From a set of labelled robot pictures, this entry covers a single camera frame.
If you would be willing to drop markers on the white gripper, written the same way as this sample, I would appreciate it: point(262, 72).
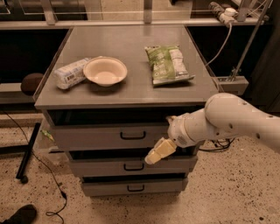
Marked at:
point(178, 131)

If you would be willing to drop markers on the grey top drawer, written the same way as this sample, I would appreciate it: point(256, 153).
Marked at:
point(108, 136)

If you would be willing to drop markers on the grey drawer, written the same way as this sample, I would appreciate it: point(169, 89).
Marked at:
point(119, 185)
point(125, 162)
point(108, 136)

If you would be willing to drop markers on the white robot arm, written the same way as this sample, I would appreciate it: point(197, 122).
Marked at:
point(224, 116)

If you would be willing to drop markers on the grey middle drawer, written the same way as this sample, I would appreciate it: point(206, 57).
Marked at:
point(125, 162)

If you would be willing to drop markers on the grey drawer cabinet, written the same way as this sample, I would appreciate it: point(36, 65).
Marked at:
point(133, 100)

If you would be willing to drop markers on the grey bottom drawer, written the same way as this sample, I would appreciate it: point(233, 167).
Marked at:
point(119, 185)

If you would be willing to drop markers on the green white chip bag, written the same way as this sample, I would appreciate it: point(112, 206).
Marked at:
point(167, 64)

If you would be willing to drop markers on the grey stand base block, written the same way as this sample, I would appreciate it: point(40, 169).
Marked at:
point(235, 87)

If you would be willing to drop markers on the white paper bowl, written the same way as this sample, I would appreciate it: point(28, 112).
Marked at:
point(105, 71)

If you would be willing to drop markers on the white wrapped package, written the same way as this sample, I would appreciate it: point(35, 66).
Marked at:
point(71, 74)

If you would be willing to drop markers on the metal stand pole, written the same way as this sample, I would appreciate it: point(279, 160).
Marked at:
point(236, 70)

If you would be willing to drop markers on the clear plastic bag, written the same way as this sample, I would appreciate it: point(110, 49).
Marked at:
point(46, 148)

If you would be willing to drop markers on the white power strip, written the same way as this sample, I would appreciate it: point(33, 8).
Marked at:
point(224, 15)

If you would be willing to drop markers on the brown round ball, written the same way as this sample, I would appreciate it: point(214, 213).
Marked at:
point(30, 83)

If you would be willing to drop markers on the black metal floor bar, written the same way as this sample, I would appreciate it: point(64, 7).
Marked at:
point(27, 154)

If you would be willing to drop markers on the black shoe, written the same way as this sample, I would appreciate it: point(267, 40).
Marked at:
point(25, 215)

